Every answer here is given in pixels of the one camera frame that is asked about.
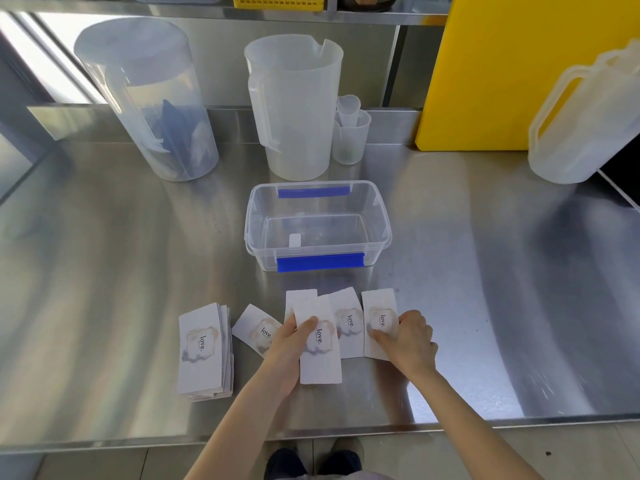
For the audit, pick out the person's right hand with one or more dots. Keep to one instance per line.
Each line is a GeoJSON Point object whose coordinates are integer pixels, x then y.
{"type": "Point", "coordinates": [415, 344]}

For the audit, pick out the person's left hand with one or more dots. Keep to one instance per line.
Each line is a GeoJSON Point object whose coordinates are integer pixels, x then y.
{"type": "Point", "coordinates": [282, 354]}

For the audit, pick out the person's left thumb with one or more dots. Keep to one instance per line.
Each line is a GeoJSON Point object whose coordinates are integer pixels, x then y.
{"type": "Point", "coordinates": [307, 325]}

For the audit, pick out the person's right thumb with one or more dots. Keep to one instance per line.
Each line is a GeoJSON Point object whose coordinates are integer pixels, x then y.
{"type": "Point", "coordinates": [384, 335]}

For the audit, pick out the white printed paper cup sleeve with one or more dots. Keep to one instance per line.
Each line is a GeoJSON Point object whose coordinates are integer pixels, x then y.
{"type": "Point", "coordinates": [322, 362]}
{"type": "Point", "coordinates": [380, 307]}
{"type": "Point", "coordinates": [300, 299]}
{"type": "Point", "coordinates": [350, 332]}
{"type": "Point", "coordinates": [255, 329]}

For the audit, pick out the person's right forearm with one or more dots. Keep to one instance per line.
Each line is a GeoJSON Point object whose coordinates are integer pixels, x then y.
{"type": "Point", "coordinates": [465, 424]}

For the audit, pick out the person's left forearm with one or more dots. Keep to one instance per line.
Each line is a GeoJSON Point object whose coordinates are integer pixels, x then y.
{"type": "Point", "coordinates": [240, 429]}

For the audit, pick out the clear storage box blue latches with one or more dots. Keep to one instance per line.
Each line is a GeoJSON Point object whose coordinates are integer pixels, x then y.
{"type": "Point", "coordinates": [317, 227]}

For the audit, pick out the stack of white paper sleeves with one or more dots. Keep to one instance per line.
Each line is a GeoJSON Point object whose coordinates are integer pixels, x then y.
{"type": "Point", "coordinates": [202, 349]}

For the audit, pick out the person's right dark shoe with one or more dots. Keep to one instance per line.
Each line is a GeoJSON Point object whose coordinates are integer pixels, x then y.
{"type": "Point", "coordinates": [342, 464]}

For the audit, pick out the person's dark shoe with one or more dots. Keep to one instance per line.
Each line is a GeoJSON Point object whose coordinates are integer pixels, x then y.
{"type": "Point", "coordinates": [284, 464]}
{"type": "Point", "coordinates": [342, 464]}

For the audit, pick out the person's left dark shoe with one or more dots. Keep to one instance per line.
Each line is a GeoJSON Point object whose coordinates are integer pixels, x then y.
{"type": "Point", "coordinates": [284, 464]}

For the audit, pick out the small translucent measuring cup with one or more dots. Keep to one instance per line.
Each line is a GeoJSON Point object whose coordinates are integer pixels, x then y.
{"type": "Point", "coordinates": [350, 144]}

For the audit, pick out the tiny translucent measuring cup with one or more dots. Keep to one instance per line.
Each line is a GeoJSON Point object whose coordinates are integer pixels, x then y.
{"type": "Point", "coordinates": [348, 109]}

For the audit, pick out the translucent large measuring jug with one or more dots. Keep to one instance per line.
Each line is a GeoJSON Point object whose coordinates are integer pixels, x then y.
{"type": "Point", "coordinates": [295, 104]}

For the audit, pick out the clear lidded plastic pitcher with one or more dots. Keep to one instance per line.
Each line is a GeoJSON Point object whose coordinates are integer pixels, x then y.
{"type": "Point", "coordinates": [150, 99]}

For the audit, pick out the yellow cutting board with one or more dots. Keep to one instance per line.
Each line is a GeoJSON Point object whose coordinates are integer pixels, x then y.
{"type": "Point", "coordinates": [500, 74]}

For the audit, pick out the yellow plastic basket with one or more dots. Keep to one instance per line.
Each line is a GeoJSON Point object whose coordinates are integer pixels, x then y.
{"type": "Point", "coordinates": [277, 0]}

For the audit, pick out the dark round bowl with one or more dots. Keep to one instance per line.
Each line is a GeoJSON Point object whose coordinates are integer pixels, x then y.
{"type": "Point", "coordinates": [367, 0]}

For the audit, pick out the stainless steel shelf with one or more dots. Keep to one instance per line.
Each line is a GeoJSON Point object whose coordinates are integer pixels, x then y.
{"type": "Point", "coordinates": [200, 12]}

